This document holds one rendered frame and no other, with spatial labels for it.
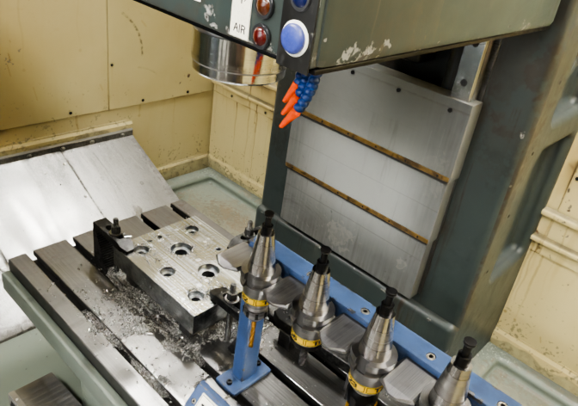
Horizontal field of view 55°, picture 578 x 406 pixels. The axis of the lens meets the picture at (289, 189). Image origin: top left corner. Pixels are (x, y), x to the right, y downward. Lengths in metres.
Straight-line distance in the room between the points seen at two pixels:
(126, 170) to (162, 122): 0.30
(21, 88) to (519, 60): 1.42
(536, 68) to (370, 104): 0.36
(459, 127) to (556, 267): 0.62
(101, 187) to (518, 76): 1.35
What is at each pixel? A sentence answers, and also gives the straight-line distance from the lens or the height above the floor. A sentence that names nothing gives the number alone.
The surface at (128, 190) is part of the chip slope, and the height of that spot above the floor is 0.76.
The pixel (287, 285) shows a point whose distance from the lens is 0.87.
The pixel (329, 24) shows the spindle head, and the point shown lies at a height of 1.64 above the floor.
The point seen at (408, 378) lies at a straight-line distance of 0.78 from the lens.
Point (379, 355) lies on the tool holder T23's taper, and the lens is 0.77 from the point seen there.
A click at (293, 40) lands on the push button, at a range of 0.57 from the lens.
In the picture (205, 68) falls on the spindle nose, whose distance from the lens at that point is 0.90.
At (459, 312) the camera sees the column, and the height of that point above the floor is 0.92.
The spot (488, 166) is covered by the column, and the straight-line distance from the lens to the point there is 1.25.
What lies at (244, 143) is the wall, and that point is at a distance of 2.27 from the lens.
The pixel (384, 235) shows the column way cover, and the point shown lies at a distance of 1.40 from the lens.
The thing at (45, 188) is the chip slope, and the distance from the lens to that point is 1.94.
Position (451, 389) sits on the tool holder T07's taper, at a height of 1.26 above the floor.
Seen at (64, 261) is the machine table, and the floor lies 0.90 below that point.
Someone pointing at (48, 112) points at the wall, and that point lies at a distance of 1.99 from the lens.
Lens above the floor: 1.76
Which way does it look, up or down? 29 degrees down
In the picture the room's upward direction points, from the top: 9 degrees clockwise
